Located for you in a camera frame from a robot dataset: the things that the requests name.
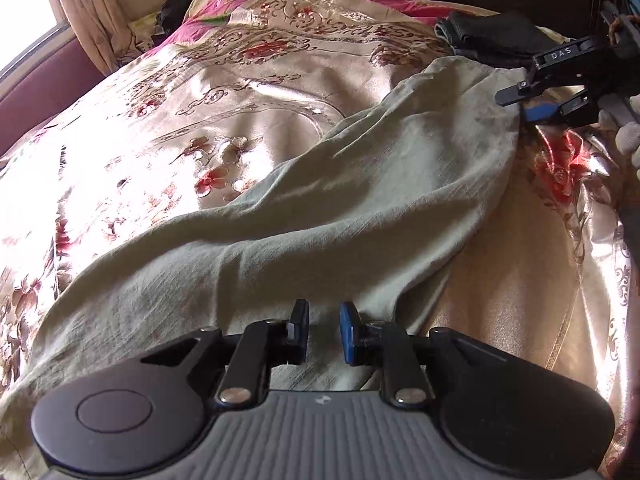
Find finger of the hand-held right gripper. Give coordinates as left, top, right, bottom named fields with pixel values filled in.
left=522, top=91, right=605, bottom=129
left=496, top=79, right=588, bottom=107

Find pile of clothes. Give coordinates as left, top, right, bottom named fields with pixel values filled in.
left=127, top=0, right=202, bottom=53

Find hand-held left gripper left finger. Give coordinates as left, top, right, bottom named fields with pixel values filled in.
left=140, top=299, right=311, bottom=408

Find floral satin bedspread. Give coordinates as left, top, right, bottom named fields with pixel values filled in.
left=0, top=0, right=640, bottom=480

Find green pants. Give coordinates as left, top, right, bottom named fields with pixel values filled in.
left=0, top=55, right=524, bottom=480

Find window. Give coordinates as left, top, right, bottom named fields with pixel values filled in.
left=0, top=0, right=69, bottom=77

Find person's right hand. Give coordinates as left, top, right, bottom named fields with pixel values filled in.
left=597, top=92, right=640, bottom=183

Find black grey folded garment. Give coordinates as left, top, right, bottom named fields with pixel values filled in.
left=434, top=11, right=547, bottom=69

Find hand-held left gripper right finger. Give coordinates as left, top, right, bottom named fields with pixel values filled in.
left=339, top=301, right=502, bottom=407

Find beige patterned curtain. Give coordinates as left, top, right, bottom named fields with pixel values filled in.
left=40, top=0, right=135, bottom=77

